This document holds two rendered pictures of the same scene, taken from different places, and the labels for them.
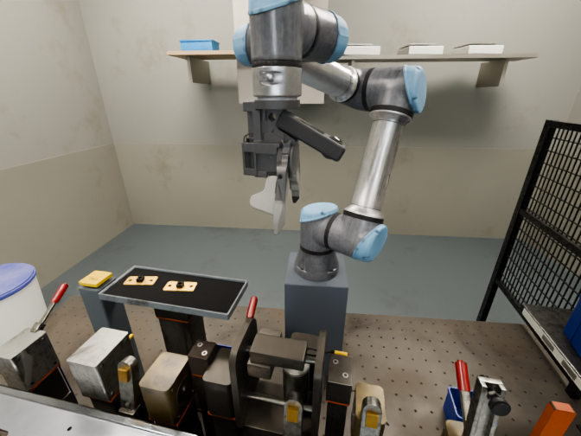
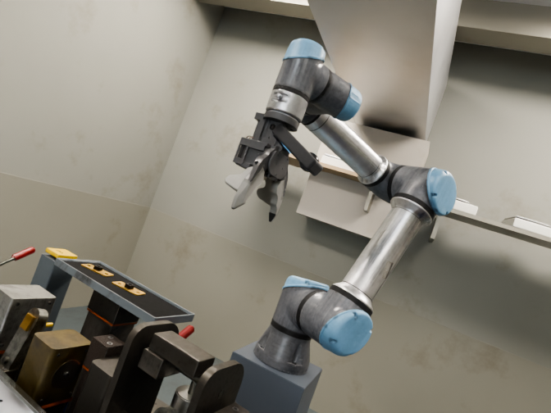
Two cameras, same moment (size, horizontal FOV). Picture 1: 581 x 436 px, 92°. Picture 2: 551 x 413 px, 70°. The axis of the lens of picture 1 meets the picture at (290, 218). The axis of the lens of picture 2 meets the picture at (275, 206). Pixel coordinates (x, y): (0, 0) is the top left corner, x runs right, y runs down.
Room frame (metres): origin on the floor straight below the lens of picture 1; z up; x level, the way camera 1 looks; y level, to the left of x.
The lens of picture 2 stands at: (-0.24, -0.23, 1.45)
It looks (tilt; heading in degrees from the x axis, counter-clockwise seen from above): 2 degrees up; 16
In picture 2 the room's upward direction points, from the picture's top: 20 degrees clockwise
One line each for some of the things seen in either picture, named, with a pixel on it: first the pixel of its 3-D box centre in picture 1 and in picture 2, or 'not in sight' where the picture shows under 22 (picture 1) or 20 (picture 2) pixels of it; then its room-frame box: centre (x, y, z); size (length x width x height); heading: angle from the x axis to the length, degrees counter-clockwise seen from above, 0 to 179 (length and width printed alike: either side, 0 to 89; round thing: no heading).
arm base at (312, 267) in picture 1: (316, 255); (286, 342); (0.81, -0.09, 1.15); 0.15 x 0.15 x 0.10
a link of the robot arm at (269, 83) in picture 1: (276, 85); (284, 108); (0.47, 0.02, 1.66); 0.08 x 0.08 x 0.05
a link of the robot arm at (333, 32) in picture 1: (308, 37); (329, 96); (0.56, -0.03, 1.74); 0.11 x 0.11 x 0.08; 50
